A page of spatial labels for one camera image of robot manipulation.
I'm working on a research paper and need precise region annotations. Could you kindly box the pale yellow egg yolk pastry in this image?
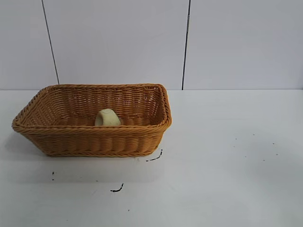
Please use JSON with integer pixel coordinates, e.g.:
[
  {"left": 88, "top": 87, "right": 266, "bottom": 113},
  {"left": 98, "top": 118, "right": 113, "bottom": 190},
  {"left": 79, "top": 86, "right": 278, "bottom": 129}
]
[{"left": 94, "top": 108, "right": 122, "bottom": 127}]

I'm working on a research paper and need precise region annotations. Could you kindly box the tan woven wicker basket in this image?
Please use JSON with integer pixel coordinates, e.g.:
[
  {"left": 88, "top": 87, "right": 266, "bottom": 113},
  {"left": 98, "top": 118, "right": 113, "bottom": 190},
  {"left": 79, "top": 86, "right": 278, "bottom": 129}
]
[{"left": 12, "top": 83, "right": 173, "bottom": 158}]

